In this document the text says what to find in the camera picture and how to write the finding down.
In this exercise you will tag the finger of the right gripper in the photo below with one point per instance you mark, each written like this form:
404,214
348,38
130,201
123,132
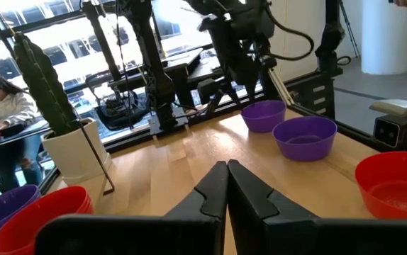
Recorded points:
245,83
255,83

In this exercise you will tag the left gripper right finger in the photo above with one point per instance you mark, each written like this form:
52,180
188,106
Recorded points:
256,216

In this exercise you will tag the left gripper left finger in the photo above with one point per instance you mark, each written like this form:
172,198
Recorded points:
203,205

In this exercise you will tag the red plastic mini bowl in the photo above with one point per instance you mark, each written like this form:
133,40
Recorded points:
40,219
90,209
395,191
88,200

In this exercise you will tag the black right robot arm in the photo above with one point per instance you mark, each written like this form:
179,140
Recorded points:
154,53

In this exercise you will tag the black office desk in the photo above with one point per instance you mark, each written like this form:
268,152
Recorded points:
182,63

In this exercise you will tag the black tripod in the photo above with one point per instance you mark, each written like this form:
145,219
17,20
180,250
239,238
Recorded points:
347,21

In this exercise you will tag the black stand pole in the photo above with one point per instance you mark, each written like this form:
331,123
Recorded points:
100,35

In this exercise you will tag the white plant pot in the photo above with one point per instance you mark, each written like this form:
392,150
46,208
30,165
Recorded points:
72,156

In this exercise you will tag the grey office table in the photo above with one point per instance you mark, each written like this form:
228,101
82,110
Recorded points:
33,131

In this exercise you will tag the green cactus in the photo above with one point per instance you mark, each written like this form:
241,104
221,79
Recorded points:
44,88

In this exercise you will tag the person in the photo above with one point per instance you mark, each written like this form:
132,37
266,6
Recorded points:
8,106

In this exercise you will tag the silver frame bracket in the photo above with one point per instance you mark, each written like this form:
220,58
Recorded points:
281,88

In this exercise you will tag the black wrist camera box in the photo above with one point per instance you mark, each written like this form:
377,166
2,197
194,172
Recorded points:
210,92

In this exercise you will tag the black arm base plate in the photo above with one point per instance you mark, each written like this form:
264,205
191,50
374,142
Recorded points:
168,129

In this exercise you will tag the black aluminium table frame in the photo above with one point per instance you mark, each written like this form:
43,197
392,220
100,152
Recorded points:
349,129

